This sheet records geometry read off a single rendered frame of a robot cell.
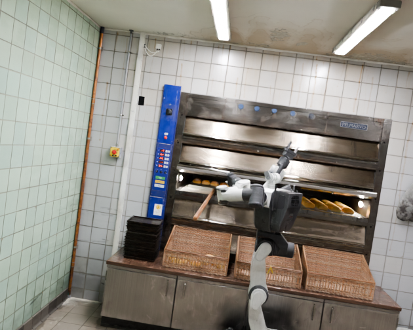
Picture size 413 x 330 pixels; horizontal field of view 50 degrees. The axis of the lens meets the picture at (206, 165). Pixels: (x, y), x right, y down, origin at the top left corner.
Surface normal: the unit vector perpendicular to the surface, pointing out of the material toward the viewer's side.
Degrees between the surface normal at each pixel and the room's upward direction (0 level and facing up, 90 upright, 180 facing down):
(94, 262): 90
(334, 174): 68
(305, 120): 90
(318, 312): 90
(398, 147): 90
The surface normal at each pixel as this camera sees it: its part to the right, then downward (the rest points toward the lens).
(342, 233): -0.02, -0.30
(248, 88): -0.07, 0.04
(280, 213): -0.63, -0.04
